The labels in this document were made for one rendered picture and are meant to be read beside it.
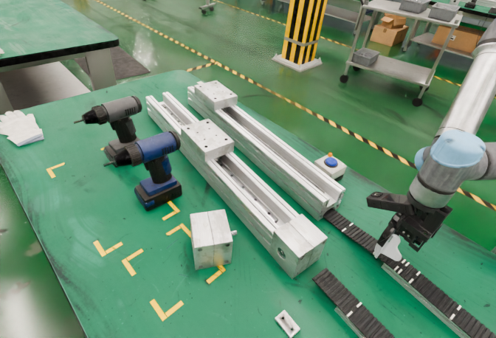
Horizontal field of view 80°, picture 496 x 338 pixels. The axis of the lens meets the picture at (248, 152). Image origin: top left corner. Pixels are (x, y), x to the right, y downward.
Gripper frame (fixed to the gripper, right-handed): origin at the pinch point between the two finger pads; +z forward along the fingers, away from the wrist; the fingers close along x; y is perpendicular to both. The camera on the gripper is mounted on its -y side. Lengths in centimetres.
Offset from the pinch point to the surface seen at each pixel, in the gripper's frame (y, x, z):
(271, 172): -39.2, -4.9, 2.5
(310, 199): -21.9, -4.9, 0.0
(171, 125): -74, -24, -3
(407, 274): 8.0, -0.9, 2.2
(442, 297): 16.0, 0.9, 2.3
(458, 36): -150, 454, 43
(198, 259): -23.6, -41.5, 1.0
